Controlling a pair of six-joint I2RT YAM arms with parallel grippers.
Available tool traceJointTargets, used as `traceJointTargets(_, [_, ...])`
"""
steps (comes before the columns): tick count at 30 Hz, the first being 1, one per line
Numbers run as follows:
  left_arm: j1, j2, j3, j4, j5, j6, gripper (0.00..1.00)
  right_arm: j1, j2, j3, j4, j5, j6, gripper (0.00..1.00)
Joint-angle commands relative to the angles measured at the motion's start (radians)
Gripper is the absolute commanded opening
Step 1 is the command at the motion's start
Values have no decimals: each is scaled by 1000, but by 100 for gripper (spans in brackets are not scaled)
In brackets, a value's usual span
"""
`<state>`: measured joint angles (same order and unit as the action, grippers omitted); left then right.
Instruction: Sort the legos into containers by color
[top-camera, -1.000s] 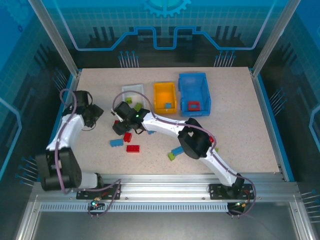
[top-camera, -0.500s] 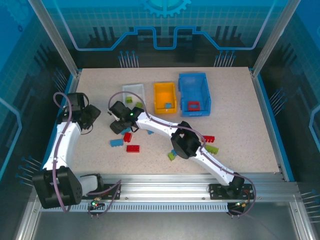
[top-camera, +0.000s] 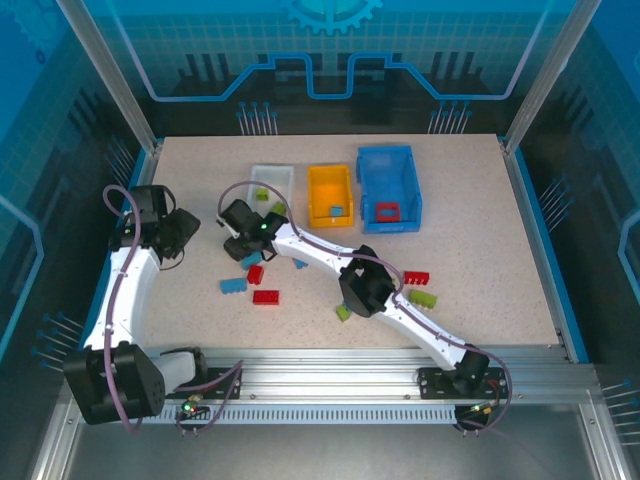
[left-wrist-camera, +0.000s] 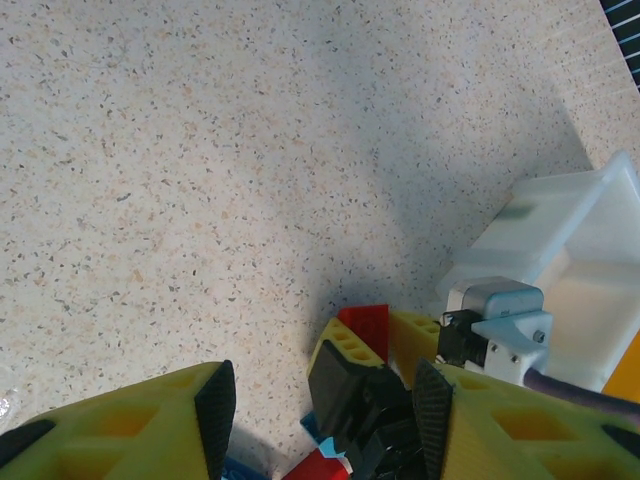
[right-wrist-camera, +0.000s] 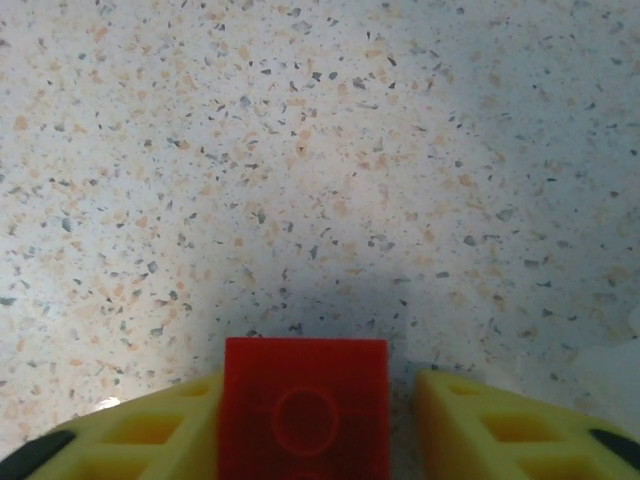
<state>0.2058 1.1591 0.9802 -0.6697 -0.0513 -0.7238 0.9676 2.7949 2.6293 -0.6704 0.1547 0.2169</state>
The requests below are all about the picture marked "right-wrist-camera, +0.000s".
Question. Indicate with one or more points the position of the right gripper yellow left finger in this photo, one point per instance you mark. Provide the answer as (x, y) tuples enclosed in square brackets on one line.
[(190, 415)]

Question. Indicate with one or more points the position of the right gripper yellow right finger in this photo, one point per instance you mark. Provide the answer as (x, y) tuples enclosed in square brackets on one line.
[(450, 415)]

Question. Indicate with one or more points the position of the red lego brick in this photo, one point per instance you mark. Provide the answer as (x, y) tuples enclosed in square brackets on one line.
[(305, 380)]

